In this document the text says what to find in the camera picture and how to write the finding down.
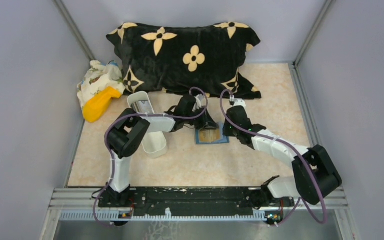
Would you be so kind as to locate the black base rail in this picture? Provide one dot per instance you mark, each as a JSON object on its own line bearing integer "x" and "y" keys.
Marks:
{"x": 192, "y": 201}

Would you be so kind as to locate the black cards in tray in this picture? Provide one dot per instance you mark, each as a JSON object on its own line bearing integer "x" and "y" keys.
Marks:
{"x": 142, "y": 107}

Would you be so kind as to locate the floral patterned cloth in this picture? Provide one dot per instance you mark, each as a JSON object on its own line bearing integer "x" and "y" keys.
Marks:
{"x": 97, "y": 79}

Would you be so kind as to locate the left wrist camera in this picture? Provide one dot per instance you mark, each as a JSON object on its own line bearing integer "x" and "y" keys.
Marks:
{"x": 199, "y": 102}

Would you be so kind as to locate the black pillow with cream flowers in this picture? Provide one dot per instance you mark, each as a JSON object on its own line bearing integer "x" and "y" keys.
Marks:
{"x": 175, "y": 59}

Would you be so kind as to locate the gold beige card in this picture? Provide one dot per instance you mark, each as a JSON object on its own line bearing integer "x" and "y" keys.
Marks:
{"x": 209, "y": 135}

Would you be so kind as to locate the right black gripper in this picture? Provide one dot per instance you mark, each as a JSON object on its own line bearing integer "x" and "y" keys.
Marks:
{"x": 231, "y": 127}

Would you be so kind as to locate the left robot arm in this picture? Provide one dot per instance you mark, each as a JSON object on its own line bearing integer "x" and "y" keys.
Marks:
{"x": 124, "y": 136}

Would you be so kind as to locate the blue leather card holder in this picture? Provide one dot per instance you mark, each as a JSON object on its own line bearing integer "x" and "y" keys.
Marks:
{"x": 224, "y": 140}

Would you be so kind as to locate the white oblong plastic tray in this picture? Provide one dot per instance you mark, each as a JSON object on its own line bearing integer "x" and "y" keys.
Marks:
{"x": 154, "y": 142}

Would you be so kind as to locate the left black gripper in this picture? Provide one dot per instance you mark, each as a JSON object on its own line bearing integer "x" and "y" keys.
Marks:
{"x": 204, "y": 118}

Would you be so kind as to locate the yellow plastic object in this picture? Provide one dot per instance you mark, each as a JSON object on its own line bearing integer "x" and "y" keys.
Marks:
{"x": 95, "y": 108}

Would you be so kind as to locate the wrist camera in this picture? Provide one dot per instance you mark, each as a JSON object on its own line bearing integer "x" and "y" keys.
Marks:
{"x": 238, "y": 102}
{"x": 199, "y": 102}

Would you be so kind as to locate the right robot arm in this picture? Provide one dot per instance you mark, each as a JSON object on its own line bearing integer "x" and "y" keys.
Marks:
{"x": 314, "y": 173}

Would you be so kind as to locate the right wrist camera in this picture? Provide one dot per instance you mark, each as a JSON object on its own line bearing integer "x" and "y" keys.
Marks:
{"x": 238, "y": 102}

